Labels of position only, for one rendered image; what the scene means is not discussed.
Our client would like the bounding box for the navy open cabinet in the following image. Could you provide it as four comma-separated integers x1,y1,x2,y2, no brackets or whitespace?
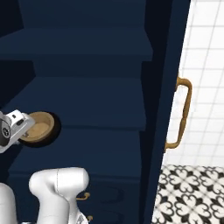
0,0,165,224

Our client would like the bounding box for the small wooden bowl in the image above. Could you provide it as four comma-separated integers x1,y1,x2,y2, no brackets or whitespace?
18,111,56,144

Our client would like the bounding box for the navy cabinet door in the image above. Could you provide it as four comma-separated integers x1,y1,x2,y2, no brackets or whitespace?
143,0,193,224

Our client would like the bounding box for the brass cabinet door handle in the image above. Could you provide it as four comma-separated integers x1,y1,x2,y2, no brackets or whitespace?
164,76,193,153

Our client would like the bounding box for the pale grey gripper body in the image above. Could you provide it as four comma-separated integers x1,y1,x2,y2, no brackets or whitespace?
10,113,37,144

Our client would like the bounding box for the navy drawer front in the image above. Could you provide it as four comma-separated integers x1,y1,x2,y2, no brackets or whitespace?
76,178,142,224

